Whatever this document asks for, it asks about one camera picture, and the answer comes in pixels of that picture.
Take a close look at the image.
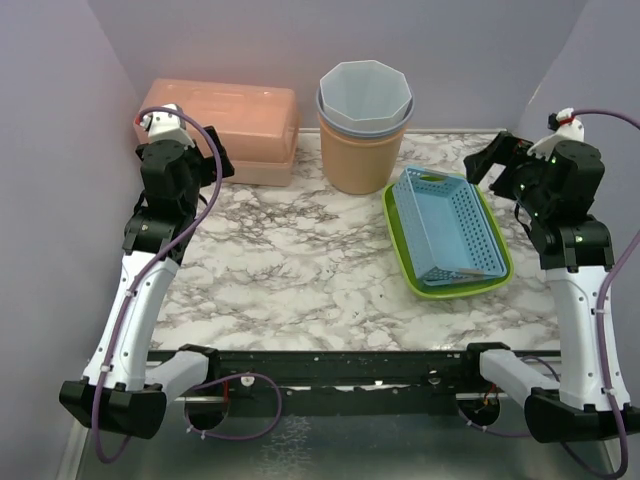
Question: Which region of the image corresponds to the blue-grey round bin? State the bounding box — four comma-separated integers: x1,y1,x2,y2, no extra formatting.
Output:
315,88,415,139

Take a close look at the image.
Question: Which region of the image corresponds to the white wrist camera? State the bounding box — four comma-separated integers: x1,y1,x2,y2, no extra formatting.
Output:
527,108,584,158
134,104,195,148

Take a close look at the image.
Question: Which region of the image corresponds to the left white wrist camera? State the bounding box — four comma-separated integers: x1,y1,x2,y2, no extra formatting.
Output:
134,104,195,148

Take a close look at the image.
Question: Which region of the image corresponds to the orange plastic toolbox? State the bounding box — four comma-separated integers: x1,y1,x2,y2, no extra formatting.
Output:
141,79,299,187

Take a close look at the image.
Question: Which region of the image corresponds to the small blue perforated basket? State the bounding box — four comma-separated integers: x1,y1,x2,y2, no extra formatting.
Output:
421,186,506,286

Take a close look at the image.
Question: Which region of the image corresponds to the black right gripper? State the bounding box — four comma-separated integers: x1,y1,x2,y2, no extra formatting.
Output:
464,129,553,218

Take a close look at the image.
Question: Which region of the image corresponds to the large blue perforated basket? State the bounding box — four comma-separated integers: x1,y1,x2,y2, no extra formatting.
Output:
392,167,506,286

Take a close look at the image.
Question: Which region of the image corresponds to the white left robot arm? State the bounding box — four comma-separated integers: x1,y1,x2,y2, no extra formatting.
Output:
59,126,235,439

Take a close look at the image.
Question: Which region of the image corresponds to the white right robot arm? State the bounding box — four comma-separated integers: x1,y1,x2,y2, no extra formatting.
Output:
459,132,639,443

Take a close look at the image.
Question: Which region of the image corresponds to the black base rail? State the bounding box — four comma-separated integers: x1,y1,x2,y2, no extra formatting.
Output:
144,348,561,417

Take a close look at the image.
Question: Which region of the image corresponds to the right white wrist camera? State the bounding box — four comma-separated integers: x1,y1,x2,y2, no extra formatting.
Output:
527,108,584,158

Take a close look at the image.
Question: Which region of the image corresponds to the white faceted bin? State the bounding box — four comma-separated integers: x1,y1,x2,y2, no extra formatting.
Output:
319,60,413,132

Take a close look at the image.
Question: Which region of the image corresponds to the green plastic tray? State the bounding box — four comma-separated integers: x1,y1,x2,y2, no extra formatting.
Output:
381,184,514,301

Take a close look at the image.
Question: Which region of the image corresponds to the orange round bin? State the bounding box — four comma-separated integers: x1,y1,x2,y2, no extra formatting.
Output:
319,117,406,195

